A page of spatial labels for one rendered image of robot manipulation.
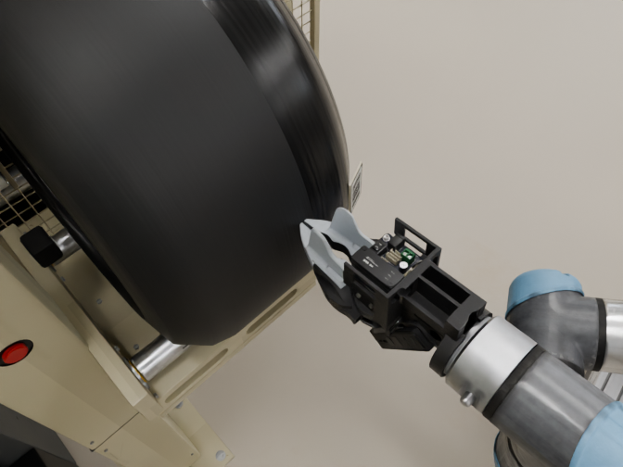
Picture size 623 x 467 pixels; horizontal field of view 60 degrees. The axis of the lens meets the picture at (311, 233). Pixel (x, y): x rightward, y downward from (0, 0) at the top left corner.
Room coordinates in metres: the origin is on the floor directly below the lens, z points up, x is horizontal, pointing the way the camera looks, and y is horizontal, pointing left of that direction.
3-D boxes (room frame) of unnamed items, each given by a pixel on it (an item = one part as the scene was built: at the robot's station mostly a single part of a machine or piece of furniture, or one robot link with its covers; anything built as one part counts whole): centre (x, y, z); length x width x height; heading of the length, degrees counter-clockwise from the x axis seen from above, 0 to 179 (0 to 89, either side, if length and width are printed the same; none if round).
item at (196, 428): (0.27, 0.42, 0.01); 0.27 x 0.27 x 0.02; 44
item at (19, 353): (0.23, 0.38, 1.06); 0.03 x 0.02 x 0.03; 134
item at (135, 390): (0.34, 0.38, 0.90); 0.40 x 0.03 x 0.10; 44
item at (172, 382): (0.36, 0.15, 0.83); 0.36 x 0.09 x 0.06; 134
